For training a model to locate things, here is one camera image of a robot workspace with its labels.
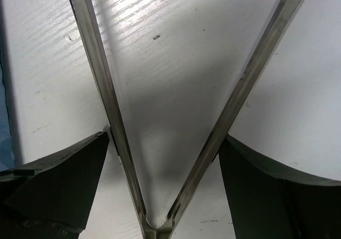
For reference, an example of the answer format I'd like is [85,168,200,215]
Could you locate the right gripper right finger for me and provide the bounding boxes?
[218,136,340,238]

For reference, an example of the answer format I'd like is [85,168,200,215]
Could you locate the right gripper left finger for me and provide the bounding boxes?
[1,131,109,238]

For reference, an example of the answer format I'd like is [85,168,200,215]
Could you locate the metal tongs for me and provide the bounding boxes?
[69,0,305,238]

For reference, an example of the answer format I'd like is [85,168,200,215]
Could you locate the blue letter placemat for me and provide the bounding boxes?
[0,46,16,171]

